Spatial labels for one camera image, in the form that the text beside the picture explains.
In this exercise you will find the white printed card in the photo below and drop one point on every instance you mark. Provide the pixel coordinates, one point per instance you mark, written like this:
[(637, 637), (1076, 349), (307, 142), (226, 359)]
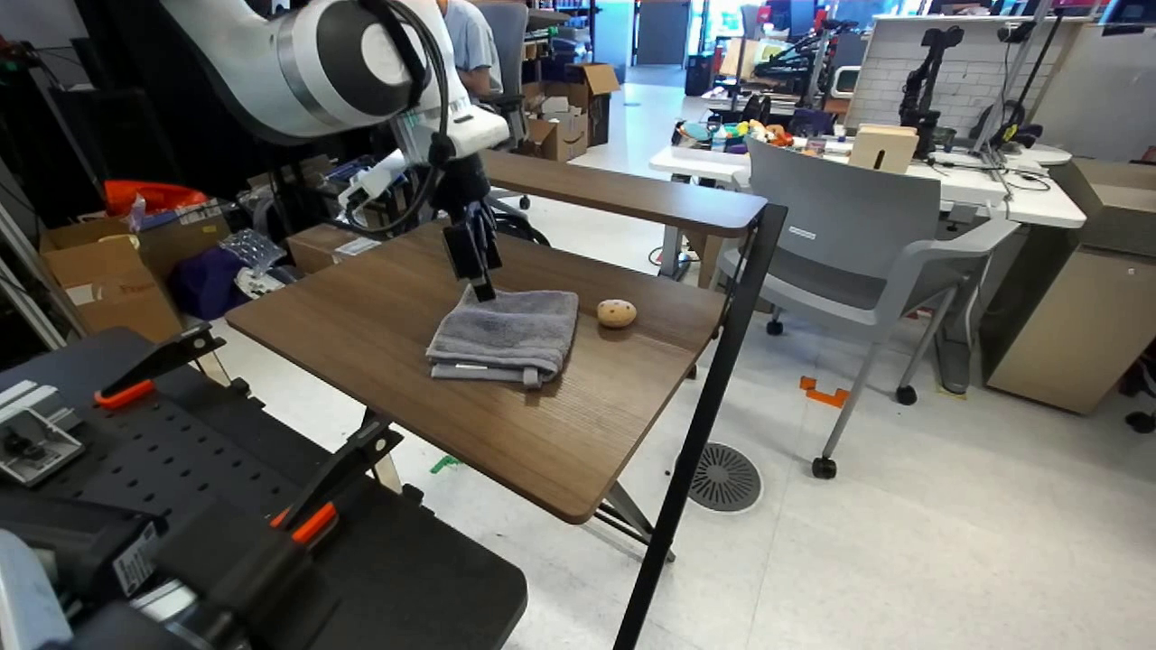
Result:
[(36, 452)]

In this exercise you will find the black chair base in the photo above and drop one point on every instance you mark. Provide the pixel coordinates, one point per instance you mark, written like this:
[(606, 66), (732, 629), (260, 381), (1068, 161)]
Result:
[(515, 220)]

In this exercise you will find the orange red plastic bag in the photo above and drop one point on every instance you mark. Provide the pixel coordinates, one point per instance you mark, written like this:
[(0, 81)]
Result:
[(154, 196)]

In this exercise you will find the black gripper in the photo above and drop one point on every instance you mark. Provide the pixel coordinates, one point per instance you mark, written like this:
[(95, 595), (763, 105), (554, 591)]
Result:
[(463, 200)]

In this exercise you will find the person in light blue shirt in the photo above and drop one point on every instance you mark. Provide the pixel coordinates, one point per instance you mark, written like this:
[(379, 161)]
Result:
[(472, 40)]

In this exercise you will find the grey plastic chair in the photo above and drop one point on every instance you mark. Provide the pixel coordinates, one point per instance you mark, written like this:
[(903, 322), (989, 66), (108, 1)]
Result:
[(834, 227)]

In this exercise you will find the open cardboard carton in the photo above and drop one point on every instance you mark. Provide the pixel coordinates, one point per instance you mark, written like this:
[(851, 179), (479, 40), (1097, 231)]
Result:
[(569, 126)]

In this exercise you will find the colourful toy clutter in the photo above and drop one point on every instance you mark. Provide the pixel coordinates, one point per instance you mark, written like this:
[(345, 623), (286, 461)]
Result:
[(745, 132)]

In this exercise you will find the black perforated cart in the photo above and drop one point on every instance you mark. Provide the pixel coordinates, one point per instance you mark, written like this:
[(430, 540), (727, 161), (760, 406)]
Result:
[(183, 480)]

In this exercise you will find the small cardboard box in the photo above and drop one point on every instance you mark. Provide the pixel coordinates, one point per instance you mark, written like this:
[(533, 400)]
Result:
[(881, 144)]

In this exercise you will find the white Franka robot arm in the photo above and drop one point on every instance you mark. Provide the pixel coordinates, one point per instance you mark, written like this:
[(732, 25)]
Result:
[(311, 66)]

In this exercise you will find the light grey partition panel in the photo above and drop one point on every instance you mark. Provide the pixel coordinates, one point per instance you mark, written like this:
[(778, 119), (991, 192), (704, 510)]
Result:
[(997, 75)]

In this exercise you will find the flat brown cardboard box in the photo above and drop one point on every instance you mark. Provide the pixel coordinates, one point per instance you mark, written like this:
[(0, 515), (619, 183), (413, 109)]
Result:
[(324, 245)]

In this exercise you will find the grey towel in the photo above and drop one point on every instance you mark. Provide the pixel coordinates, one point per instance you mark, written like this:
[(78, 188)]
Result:
[(506, 337)]

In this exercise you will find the brown round toy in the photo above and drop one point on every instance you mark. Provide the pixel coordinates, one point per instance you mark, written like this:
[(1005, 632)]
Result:
[(614, 313)]

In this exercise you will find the orange plastic bracket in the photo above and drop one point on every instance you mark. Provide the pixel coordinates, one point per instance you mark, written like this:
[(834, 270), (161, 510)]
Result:
[(826, 392)]

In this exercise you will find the round floor drain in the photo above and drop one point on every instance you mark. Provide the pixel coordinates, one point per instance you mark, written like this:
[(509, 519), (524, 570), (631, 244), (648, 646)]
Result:
[(724, 479)]

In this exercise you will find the black tripod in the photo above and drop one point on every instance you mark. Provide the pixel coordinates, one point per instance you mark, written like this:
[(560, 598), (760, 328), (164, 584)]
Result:
[(1009, 119)]

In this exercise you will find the navy blue bag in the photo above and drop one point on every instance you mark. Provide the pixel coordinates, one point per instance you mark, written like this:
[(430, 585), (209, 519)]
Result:
[(205, 284)]

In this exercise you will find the light blue cloth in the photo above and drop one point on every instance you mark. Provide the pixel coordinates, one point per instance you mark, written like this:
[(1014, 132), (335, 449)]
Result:
[(24, 599)]

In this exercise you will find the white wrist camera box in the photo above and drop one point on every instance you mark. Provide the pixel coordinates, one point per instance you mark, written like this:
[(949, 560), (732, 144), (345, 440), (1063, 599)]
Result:
[(463, 132)]

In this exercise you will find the white table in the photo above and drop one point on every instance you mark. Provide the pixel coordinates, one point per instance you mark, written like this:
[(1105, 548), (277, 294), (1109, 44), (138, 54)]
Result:
[(978, 185)]

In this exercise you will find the beige cabinet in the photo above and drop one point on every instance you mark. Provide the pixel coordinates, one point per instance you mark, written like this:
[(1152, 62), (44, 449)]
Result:
[(1076, 327)]

